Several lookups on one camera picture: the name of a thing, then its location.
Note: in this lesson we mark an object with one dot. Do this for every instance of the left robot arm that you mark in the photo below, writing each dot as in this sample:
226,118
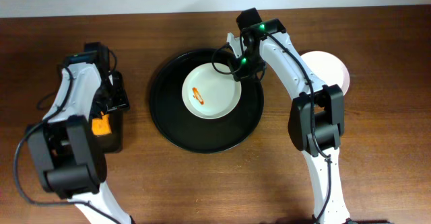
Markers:
68,147

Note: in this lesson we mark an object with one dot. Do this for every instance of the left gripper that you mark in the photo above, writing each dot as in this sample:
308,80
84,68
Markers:
110,126

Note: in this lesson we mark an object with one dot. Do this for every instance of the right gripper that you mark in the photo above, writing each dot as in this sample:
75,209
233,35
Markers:
249,70

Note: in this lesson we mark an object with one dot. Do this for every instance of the green and yellow sponge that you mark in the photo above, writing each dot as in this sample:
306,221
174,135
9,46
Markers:
101,126

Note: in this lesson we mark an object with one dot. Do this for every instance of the black round tray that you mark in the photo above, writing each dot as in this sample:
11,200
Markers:
189,132

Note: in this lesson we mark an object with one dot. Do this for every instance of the white plate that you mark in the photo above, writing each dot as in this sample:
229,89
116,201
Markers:
328,68
209,92

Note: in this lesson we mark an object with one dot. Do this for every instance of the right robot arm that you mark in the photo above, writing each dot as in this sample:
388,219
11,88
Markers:
316,121

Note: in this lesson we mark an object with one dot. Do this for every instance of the black rectangular tray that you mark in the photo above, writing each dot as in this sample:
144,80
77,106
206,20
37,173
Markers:
113,143

